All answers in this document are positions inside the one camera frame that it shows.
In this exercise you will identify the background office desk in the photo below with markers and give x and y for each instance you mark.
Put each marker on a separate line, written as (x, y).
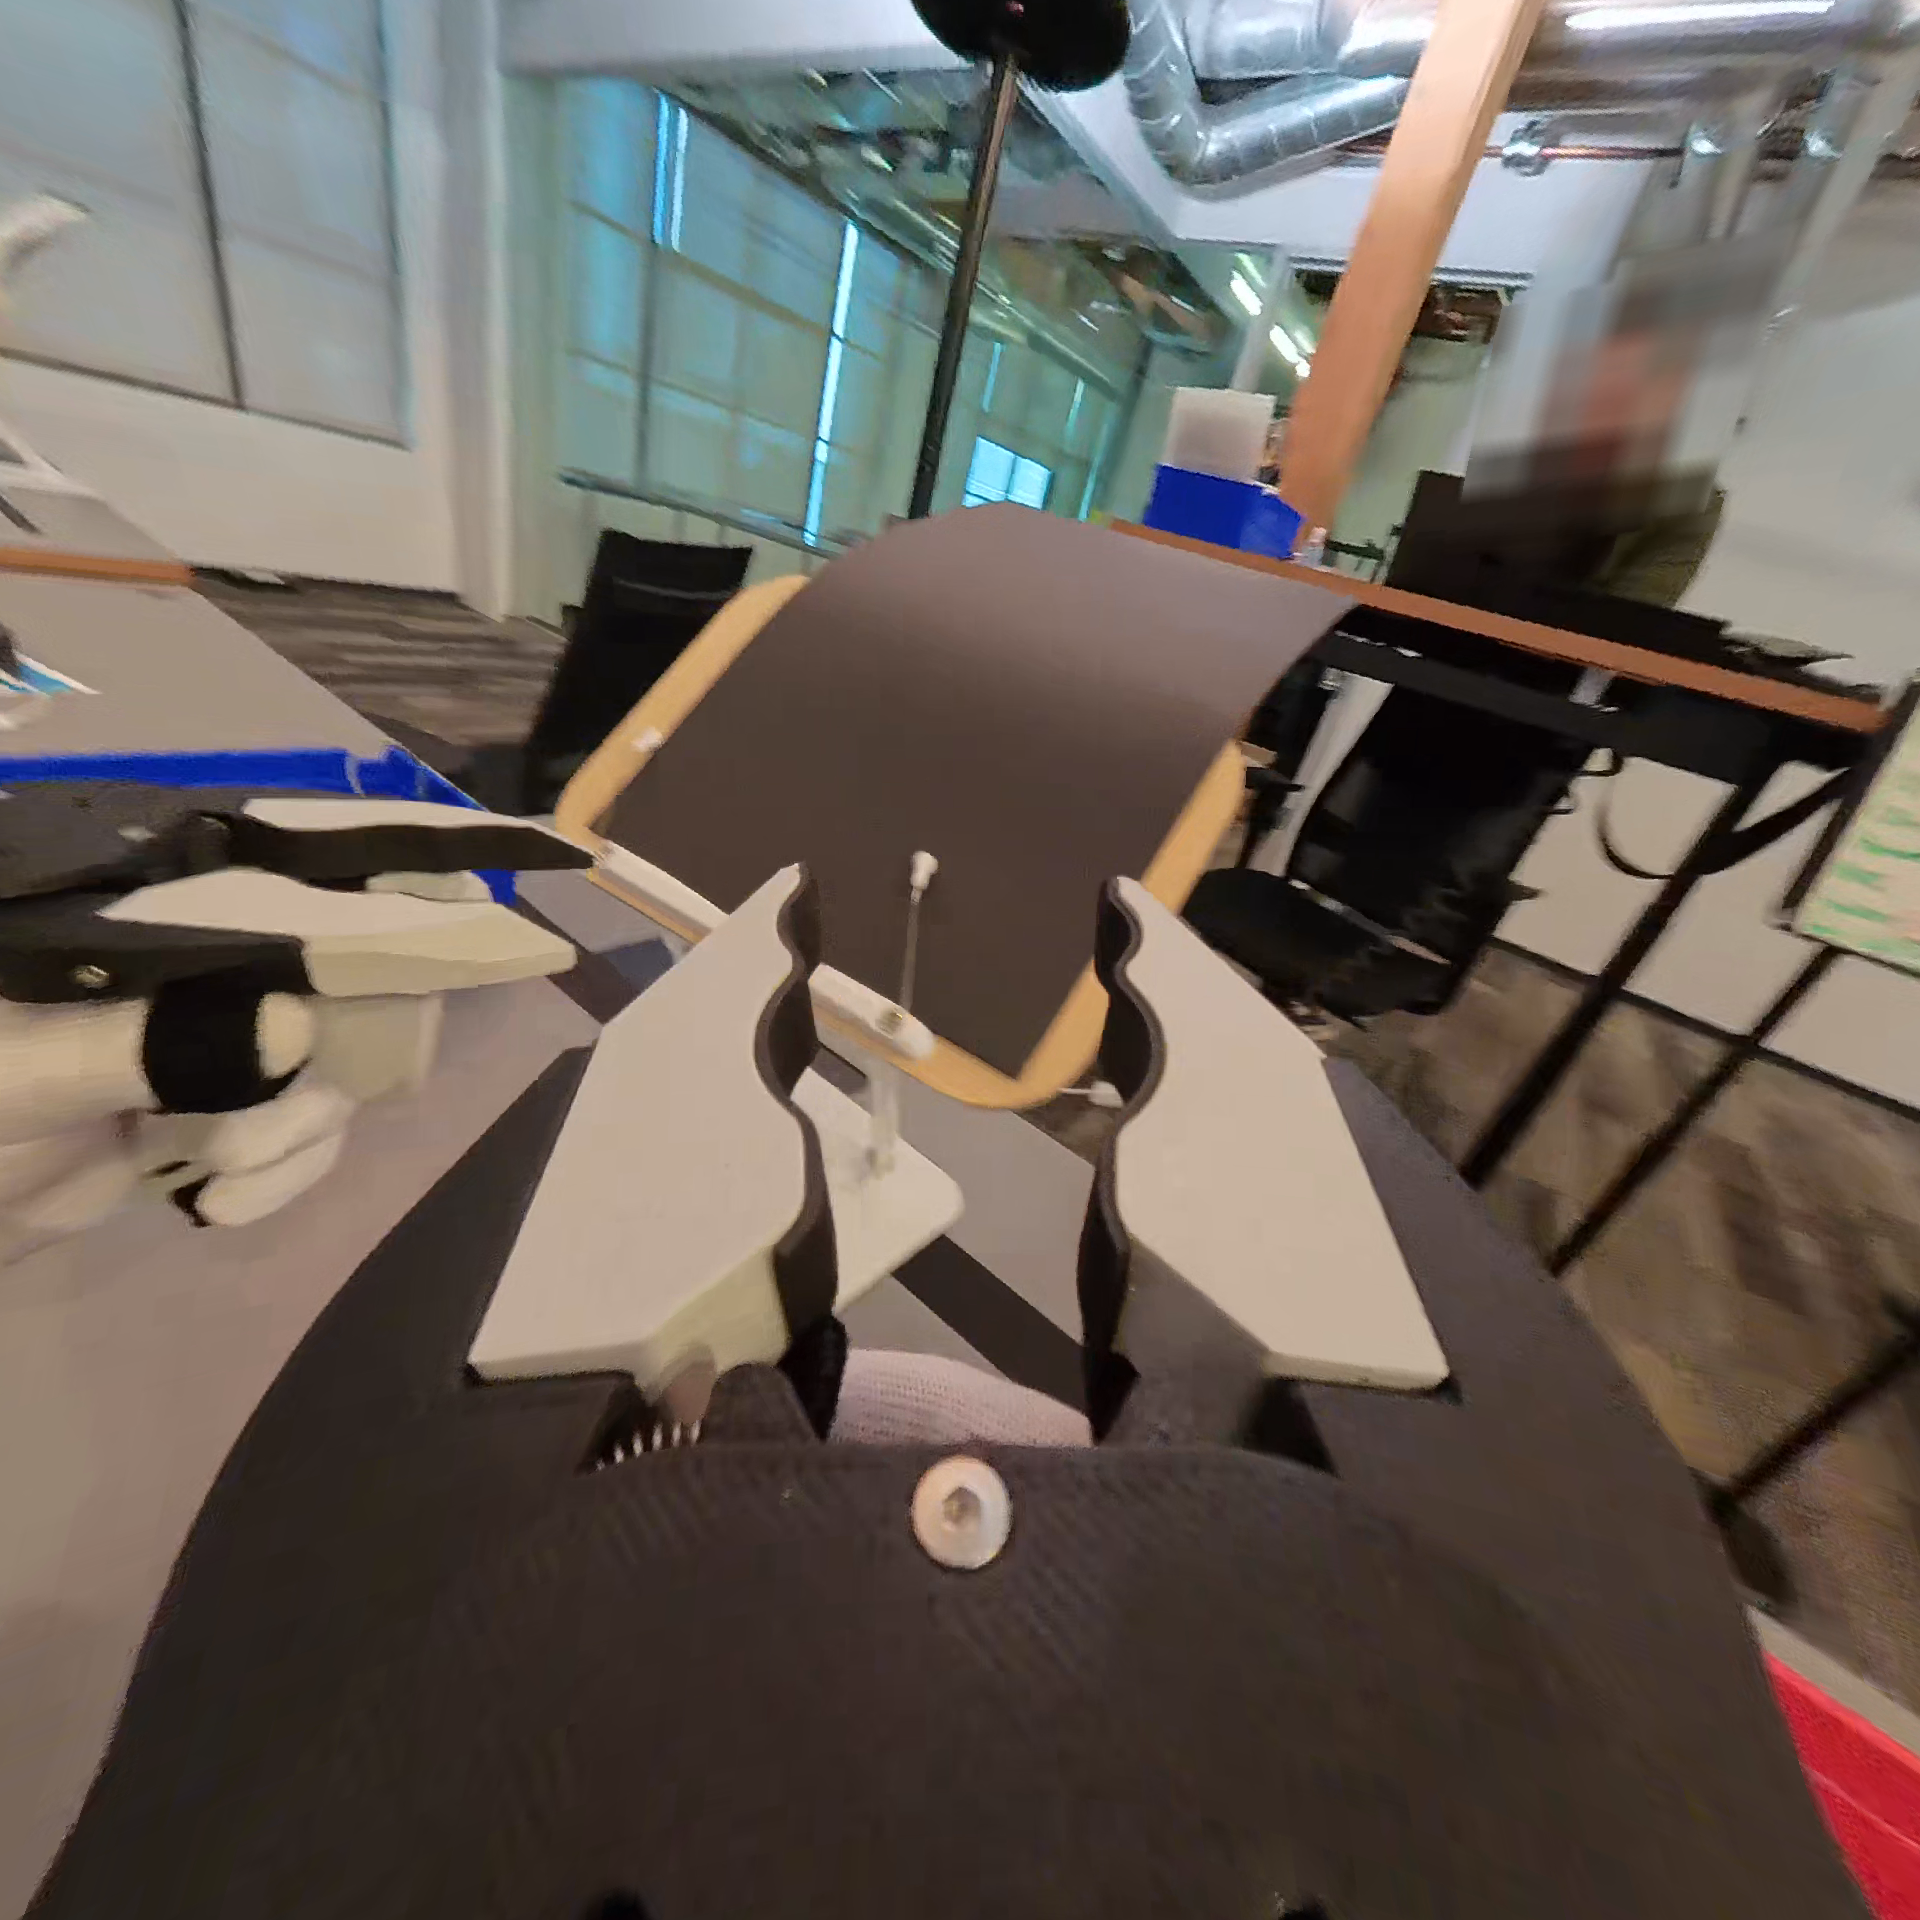
(1561, 645)

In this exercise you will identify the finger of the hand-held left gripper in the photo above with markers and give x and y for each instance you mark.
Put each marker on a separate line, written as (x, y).
(359, 835)
(359, 939)

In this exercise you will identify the blue plastic bin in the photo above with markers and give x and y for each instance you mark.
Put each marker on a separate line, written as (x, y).
(92, 771)

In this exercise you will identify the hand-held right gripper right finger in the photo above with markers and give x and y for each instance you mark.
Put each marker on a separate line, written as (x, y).
(1273, 1201)

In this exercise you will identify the small blue desk bin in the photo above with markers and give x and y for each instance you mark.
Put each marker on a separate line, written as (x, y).
(1227, 512)

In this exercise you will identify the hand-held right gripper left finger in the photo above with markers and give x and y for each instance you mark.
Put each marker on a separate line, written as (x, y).
(630, 1201)

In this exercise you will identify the silver ceiling duct pipes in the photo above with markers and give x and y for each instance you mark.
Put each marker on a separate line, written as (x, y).
(1261, 91)

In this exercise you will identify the wooden beam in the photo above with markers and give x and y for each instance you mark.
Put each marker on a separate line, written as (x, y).
(1410, 241)

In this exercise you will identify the red plastic bin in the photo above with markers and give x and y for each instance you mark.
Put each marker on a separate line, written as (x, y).
(1847, 1770)

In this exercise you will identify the black round-base pole stand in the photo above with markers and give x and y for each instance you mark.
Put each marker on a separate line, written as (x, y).
(1021, 29)

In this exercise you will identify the person's left hand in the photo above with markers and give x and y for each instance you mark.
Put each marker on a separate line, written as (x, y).
(92, 1124)

